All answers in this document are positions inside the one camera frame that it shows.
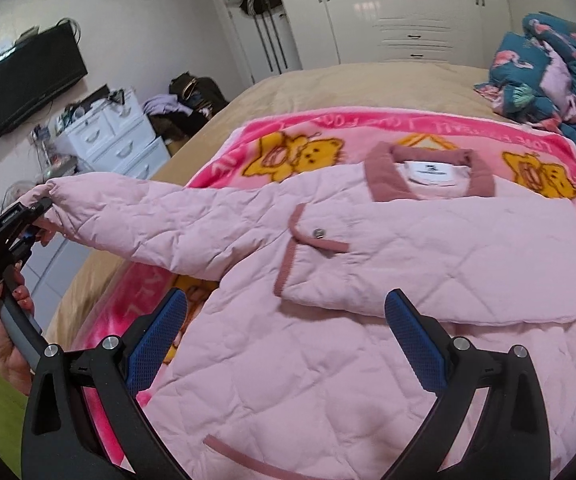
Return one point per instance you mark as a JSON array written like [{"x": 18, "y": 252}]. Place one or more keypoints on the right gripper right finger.
[{"x": 511, "y": 438}]

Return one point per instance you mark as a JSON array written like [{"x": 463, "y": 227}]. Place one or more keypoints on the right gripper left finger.
[{"x": 60, "y": 439}]

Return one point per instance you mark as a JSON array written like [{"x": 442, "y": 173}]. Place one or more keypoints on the pink quilted jacket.
[{"x": 368, "y": 284}]

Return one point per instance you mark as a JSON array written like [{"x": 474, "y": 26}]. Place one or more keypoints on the dark clothes pile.
[{"x": 188, "y": 106}]

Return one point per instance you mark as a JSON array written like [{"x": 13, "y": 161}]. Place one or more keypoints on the person's left hand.
[{"x": 14, "y": 370}]

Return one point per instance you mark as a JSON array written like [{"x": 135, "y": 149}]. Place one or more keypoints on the desk fan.
[{"x": 14, "y": 192}]

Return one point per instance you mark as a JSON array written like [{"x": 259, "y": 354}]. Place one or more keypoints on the green sleeve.
[{"x": 12, "y": 410}]

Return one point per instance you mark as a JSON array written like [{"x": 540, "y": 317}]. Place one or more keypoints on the white drawer chest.
[{"x": 115, "y": 136}]

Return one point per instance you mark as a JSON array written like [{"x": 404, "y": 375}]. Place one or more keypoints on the white door with hooks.
[{"x": 266, "y": 42}]

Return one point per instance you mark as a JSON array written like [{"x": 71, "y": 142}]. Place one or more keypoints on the pink teddy bear blanket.
[{"x": 288, "y": 159}]

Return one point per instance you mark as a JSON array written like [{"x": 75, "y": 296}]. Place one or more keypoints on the teal floral duvet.
[{"x": 532, "y": 78}]

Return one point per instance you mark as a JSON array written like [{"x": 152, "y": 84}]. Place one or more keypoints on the white glossy wardrobe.
[{"x": 462, "y": 32}]

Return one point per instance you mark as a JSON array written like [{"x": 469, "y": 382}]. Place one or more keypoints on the black wall television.
[{"x": 35, "y": 72}]

